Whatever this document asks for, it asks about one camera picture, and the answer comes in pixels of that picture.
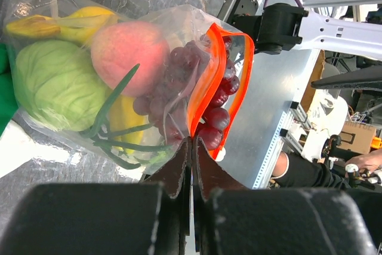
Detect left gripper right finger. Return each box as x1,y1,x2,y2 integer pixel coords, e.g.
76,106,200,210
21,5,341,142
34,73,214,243
192,138,378,254

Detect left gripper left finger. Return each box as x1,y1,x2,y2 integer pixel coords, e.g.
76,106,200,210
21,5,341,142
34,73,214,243
1,139,191,254

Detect yellow banana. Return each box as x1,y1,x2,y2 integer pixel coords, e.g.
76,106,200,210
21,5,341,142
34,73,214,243
5,6,150,156

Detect green onion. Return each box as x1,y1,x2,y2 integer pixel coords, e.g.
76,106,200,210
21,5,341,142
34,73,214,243
79,63,171,170

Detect purple grapes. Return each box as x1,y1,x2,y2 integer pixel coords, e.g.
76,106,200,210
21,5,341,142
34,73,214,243
133,35,241,152

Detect clear zip top bag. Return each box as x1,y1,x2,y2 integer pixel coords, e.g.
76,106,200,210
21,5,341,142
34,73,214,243
4,0,255,174

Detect green cabbage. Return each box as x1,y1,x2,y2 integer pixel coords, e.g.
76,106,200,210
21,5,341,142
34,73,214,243
12,39,108,131

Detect pink peach with leaf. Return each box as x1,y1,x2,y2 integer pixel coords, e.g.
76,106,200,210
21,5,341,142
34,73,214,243
91,21,170,97

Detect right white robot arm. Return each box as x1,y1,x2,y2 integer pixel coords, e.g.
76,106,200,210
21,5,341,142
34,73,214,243
231,3,381,60

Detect person forearm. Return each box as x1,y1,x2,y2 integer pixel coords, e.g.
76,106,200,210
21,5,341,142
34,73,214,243
271,149,381,190

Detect cardboard box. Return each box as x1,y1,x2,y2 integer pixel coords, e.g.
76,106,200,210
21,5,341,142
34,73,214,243
340,121,377,154

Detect front white t-shirt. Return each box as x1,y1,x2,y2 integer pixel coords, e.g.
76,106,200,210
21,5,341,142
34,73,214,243
1,120,69,177

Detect green t-shirt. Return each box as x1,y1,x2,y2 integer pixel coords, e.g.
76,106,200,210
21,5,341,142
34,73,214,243
0,44,18,135

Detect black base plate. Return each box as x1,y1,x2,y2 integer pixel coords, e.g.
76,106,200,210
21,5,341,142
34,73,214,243
217,0,258,24

